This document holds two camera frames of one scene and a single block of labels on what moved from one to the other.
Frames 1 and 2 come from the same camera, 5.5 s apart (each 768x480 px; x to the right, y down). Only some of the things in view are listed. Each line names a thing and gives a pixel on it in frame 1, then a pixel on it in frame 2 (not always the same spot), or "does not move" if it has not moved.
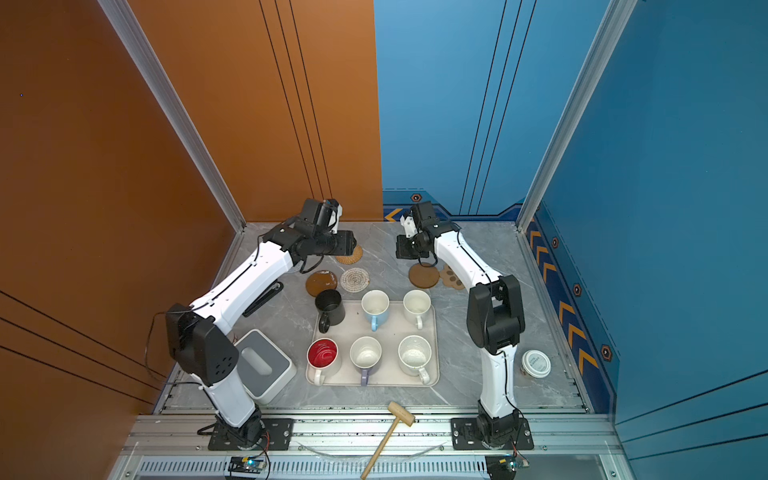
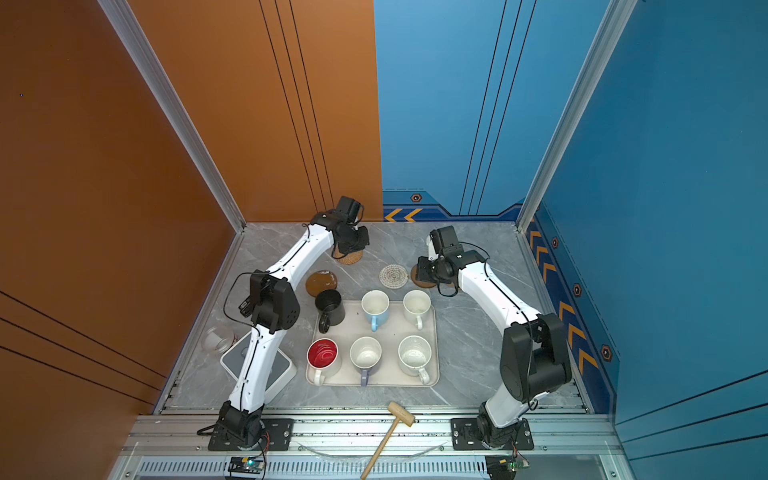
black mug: [330, 305] does not move
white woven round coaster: [354, 279] to [393, 276]
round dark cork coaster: [424, 276] does not move
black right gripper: [401, 249] to [422, 271]
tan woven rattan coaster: [351, 259] does not move
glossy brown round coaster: [320, 280] does not move
